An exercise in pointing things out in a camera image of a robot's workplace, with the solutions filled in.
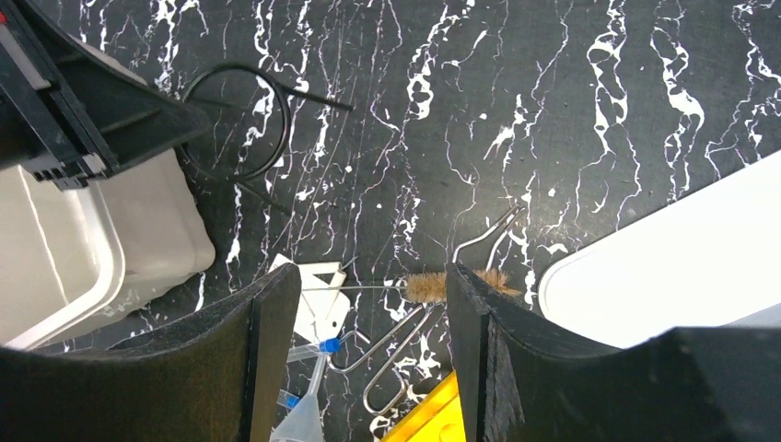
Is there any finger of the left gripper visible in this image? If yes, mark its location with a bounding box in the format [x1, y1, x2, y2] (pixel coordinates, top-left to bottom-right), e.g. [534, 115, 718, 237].
[1, 1, 207, 190]

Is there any blue capped plastic tube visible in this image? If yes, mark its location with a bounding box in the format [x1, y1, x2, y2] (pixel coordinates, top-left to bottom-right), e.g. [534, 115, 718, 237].
[276, 338, 341, 410]

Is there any beige plastic bin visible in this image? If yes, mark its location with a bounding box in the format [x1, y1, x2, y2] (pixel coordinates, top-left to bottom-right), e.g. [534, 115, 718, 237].
[0, 36, 217, 352]

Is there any white bin lid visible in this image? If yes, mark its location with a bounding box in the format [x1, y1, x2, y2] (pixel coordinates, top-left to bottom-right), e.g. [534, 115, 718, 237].
[539, 154, 780, 348]

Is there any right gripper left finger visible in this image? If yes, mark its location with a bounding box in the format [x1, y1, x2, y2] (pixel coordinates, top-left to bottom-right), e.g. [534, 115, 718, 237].
[1, 264, 301, 441]

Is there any black wire ring stand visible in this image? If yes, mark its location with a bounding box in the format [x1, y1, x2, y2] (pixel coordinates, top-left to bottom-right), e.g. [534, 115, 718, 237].
[177, 62, 355, 216]

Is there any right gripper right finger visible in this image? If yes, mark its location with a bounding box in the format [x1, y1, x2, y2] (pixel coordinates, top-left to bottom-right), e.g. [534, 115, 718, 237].
[446, 264, 780, 441]

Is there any clear plastic funnel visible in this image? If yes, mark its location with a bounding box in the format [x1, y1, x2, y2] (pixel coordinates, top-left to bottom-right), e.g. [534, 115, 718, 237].
[270, 355, 328, 442]

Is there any yellow test tube rack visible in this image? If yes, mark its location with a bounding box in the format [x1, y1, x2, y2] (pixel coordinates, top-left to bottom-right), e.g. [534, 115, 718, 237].
[381, 372, 466, 442]

